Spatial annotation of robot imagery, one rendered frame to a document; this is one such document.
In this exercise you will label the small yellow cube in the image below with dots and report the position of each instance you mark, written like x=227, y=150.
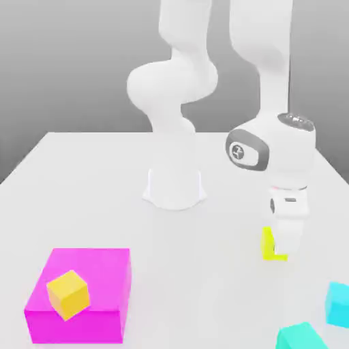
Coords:
x=68, y=294

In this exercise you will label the small teal cube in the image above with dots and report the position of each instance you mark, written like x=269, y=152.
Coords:
x=297, y=336

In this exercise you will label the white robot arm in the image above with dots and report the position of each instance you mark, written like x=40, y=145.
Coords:
x=174, y=90

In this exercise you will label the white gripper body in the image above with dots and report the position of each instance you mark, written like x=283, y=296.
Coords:
x=289, y=234

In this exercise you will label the small yellow-green cube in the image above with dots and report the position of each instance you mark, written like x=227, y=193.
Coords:
x=266, y=242

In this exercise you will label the small cyan cube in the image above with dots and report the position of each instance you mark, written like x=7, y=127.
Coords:
x=338, y=305

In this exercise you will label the large magenta box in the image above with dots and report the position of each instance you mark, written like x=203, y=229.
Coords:
x=109, y=272

